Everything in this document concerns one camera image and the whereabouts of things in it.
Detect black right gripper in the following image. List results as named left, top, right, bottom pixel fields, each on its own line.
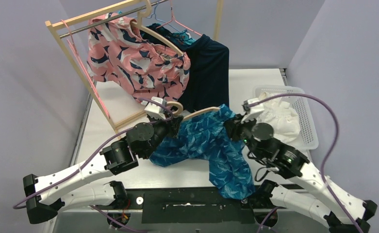
left=223, top=111, right=264, bottom=160

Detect wooden hanger front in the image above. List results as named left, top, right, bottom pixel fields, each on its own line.
left=165, top=100, right=221, bottom=122

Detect wooden hanger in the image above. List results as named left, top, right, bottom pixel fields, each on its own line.
left=130, top=0, right=185, bottom=56
left=165, top=100, right=221, bottom=122

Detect blue shark print shorts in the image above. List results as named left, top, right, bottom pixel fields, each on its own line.
left=149, top=104, right=255, bottom=200

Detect white shorts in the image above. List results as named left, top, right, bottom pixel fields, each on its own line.
left=259, top=98, right=301, bottom=143

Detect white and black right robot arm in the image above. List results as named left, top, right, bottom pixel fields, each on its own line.
left=224, top=114, right=377, bottom=233

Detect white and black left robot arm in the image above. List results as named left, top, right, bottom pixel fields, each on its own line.
left=23, top=116, right=183, bottom=224

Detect navy blue shorts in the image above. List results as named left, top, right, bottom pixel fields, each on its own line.
left=147, top=23, right=230, bottom=113

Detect pink floral shorts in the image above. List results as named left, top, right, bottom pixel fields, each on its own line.
left=86, top=17, right=191, bottom=101

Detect wooden hanger rear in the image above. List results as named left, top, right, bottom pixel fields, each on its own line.
left=130, top=0, right=185, bottom=56

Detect white plastic basket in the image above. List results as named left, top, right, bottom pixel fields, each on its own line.
left=253, top=84, right=319, bottom=151

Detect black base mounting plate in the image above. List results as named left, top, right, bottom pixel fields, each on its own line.
left=126, top=187, right=274, bottom=224

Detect wooden clothes rack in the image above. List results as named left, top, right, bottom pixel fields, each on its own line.
left=45, top=0, right=225, bottom=134

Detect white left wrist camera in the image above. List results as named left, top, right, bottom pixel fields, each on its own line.
left=142, top=97, right=167, bottom=120

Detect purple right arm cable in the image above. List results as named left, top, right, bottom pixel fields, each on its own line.
left=247, top=93, right=367, bottom=233

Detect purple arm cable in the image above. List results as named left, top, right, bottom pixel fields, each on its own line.
left=247, top=93, right=367, bottom=233
left=13, top=98, right=175, bottom=210

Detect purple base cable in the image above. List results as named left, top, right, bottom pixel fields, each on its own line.
left=89, top=205, right=151, bottom=233

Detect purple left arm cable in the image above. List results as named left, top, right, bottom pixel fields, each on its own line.
left=13, top=98, right=175, bottom=210

